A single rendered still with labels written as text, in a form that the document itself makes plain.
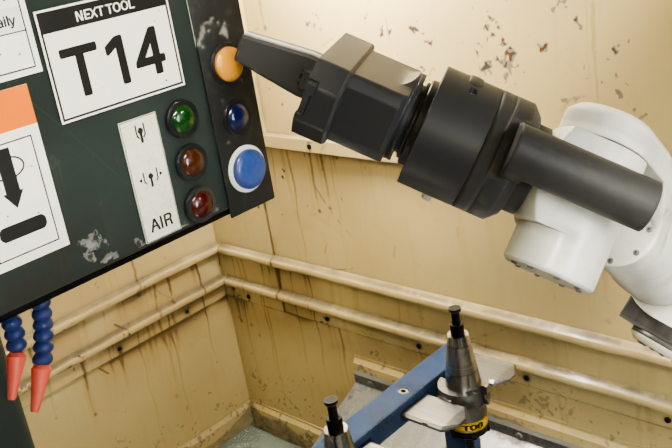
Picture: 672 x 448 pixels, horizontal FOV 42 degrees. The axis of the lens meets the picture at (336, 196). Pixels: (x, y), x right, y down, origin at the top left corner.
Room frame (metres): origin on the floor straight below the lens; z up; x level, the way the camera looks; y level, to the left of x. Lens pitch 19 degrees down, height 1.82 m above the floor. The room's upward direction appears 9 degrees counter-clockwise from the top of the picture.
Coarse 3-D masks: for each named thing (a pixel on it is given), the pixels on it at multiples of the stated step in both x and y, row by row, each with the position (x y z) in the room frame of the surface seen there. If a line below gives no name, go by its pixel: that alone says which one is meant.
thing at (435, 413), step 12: (432, 396) 0.93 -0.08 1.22; (408, 408) 0.91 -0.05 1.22; (420, 408) 0.91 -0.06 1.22; (432, 408) 0.90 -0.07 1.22; (444, 408) 0.90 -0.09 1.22; (456, 408) 0.89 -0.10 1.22; (420, 420) 0.88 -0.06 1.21; (432, 420) 0.88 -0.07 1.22; (444, 420) 0.87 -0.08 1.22; (456, 420) 0.87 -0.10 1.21
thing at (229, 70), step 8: (224, 48) 0.63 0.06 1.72; (232, 48) 0.63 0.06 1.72; (216, 56) 0.63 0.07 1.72; (224, 56) 0.63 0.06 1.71; (232, 56) 0.63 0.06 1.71; (216, 64) 0.62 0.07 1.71; (224, 64) 0.62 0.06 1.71; (232, 64) 0.63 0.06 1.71; (240, 64) 0.63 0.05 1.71; (216, 72) 0.62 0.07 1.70; (224, 72) 0.62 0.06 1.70; (232, 72) 0.63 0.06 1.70; (240, 72) 0.63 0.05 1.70; (224, 80) 0.63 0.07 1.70; (232, 80) 0.63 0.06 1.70
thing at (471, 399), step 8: (440, 384) 0.94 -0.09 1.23; (488, 384) 0.92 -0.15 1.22; (440, 392) 0.92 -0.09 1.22; (448, 392) 0.92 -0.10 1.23; (456, 392) 0.91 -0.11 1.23; (464, 392) 0.91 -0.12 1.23; (472, 392) 0.91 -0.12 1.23; (480, 392) 0.92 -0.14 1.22; (488, 392) 0.92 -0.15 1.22; (448, 400) 0.91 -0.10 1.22; (456, 400) 0.91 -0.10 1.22; (464, 400) 0.90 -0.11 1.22; (472, 400) 0.90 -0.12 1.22; (480, 400) 0.92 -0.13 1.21; (488, 400) 0.92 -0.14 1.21; (472, 408) 0.90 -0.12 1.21
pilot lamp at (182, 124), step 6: (180, 108) 0.60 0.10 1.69; (186, 108) 0.60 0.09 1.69; (174, 114) 0.59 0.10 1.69; (180, 114) 0.59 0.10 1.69; (186, 114) 0.60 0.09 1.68; (192, 114) 0.60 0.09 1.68; (174, 120) 0.59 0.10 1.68; (180, 120) 0.59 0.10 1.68; (186, 120) 0.60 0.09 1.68; (192, 120) 0.60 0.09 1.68; (174, 126) 0.59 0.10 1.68; (180, 126) 0.59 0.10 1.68; (186, 126) 0.60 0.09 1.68; (192, 126) 0.60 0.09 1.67; (180, 132) 0.59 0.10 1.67; (186, 132) 0.60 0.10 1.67
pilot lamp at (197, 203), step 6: (198, 192) 0.60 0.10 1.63; (204, 192) 0.60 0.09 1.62; (198, 198) 0.59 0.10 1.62; (204, 198) 0.60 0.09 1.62; (210, 198) 0.60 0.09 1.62; (192, 204) 0.59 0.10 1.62; (198, 204) 0.59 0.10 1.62; (204, 204) 0.60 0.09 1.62; (210, 204) 0.60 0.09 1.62; (192, 210) 0.59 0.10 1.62; (198, 210) 0.59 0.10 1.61; (204, 210) 0.60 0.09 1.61; (210, 210) 0.60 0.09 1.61; (198, 216) 0.59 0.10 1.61; (204, 216) 0.60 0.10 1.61
